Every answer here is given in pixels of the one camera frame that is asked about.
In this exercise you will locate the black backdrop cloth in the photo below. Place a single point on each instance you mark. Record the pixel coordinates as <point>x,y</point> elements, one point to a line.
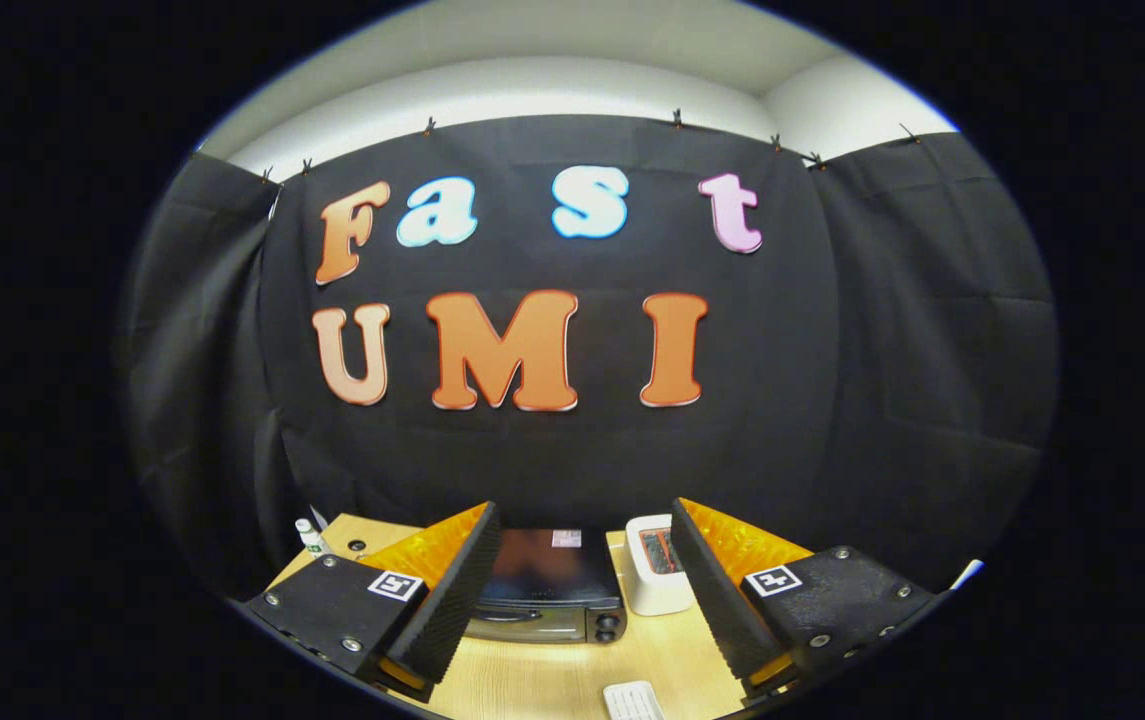
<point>812,350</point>

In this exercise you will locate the white plastic tray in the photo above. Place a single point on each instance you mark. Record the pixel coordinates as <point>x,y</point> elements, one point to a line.
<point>634,702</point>

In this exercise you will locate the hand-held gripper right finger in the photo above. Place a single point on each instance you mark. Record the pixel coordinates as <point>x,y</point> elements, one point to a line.
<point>712,590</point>

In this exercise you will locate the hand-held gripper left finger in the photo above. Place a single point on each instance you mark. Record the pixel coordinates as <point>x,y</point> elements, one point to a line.
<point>457,590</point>

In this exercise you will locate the white slot toaster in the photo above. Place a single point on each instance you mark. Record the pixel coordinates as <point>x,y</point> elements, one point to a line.
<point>652,595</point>

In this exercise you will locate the white bottle green label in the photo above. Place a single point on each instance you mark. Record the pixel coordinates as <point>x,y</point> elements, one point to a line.
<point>312,540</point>

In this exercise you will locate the black toaster oven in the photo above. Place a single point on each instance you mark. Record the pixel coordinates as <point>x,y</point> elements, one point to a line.
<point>552,615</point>

